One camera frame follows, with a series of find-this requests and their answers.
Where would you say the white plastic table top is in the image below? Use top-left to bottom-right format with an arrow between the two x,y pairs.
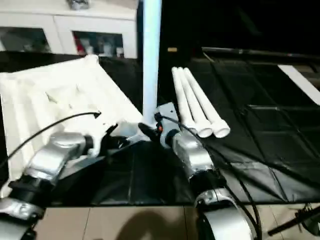
0,55 -> 153,198

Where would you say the white plastic table leg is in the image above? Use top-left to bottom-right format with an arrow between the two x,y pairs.
141,0 -> 163,127
171,67 -> 193,126
182,67 -> 231,138
176,67 -> 213,138

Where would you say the red bottle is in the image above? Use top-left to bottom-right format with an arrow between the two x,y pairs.
75,36 -> 87,55

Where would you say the black work mat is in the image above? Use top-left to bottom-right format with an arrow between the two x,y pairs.
0,50 -> 320,207

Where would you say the white glass-door cabinet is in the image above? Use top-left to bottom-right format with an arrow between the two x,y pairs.
0,0 -> 138,58

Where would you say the grey crumpled object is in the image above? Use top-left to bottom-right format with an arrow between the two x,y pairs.
69,0 -> 91,10

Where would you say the white flat strip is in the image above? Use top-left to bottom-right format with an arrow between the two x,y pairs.
278,65 -> 320,105

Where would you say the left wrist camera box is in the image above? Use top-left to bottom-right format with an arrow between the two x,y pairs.
82,122 -> 119,158

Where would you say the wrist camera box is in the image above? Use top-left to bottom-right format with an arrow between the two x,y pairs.
156,103 -> 180,132
82,122 -> 119,158

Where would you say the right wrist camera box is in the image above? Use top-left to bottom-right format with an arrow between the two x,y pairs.
156,103 -> 180,132

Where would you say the dark long rail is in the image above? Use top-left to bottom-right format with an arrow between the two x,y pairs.
202,47 -> 320,62

